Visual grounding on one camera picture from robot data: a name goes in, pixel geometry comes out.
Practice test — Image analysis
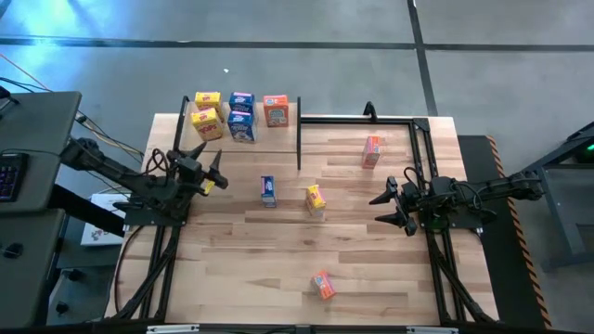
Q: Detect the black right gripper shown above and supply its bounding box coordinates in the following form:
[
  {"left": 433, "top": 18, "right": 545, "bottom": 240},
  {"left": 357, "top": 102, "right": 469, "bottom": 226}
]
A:
[{"left": 368, "top": 175, "right": 432, "bottom": 238}]

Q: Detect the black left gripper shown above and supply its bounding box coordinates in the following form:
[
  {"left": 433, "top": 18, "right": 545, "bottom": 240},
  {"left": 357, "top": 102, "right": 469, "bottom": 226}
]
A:
[{"left": 177, "top": 141, "right": 230, "bottom": 190}]

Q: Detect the yellow Corn Pops cereal box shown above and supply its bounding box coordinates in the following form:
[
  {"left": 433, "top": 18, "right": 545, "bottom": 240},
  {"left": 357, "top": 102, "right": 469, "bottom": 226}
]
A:
[
  {"left": 304, "top": 184, "right": 328, "bottom": 218},
  {"left": 190, "top": 107, "right": 225, "bottom": 142},
  {"left": 194, "top": 90, "right": 226, "bottom": 122}
]

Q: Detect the blue Frosted Flakes cereal box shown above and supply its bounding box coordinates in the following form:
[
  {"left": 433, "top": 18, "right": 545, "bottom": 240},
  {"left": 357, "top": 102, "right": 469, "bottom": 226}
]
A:
[
  {"left": 227, "top": 91, "right": 256, "bottom": 115},
  {"left": 226, "top": 109, "right": 259, "bottom": 144},
  {"left": 259, "top": 174, "right": 278, "bottom": 209}
]

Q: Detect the orange Mini Wheats cereal box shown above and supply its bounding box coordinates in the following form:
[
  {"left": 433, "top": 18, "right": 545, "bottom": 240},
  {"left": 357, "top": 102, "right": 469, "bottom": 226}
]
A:
[
  {"left": 262, "top": 94, "right": 291, "bottom": 128},
  {"left": 310, "top": 270, "right": 338, "bottom": 302},
  {"left": 361, "top": 135, "right": 382, "bottom": 170}
]

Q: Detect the black mat hazard stripe edge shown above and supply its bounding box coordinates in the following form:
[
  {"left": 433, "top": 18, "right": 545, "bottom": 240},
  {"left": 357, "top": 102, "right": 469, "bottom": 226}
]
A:
[{"left": 457, "top": 134, "right": 554, "bottom": 330}]

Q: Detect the white printed sheet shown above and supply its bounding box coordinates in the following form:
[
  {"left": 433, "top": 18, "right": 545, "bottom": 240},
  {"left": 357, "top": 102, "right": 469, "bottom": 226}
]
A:
[{"left": 80, "top": 192, "right": 136, "bottom": 247}]

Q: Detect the dark metal stand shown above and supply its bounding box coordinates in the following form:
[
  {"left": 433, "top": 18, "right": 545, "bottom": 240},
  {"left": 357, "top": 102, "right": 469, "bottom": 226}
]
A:
[{"left": 512, "top": 121, "right": 594, "bottom": 273}]

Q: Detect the grey side desk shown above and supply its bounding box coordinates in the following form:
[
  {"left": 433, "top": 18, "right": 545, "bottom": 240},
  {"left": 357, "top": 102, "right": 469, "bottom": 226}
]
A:
[{"left": 0, "top": 90, "right": 84, "bottom": 328}]

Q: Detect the black keyboard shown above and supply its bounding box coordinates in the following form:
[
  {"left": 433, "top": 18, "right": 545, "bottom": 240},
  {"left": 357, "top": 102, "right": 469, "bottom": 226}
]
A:
[{"left": 0, "top": 151, "right": 31, "bottom": 203}]

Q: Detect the black computer mouse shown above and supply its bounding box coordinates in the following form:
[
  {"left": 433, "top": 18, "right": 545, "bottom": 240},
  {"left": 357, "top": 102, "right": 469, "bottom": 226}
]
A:
[{"left": 1, "top": 242, "right": 25, "bottom": 260}]

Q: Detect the black aluminium table frame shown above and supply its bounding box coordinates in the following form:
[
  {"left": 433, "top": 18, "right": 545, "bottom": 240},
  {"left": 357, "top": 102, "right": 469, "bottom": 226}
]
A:
[{"left": 110, "top": 100, "right": 500, "bottom": 326}]

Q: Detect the silver metal bracket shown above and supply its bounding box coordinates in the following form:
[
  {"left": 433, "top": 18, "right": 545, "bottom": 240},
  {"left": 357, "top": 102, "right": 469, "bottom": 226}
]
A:
[
  {"left": 146, "top": 324, "right": 200, "bottom": 334},
  {"left": 406, "top": 326, "right": 459, "bottom": 334}
]

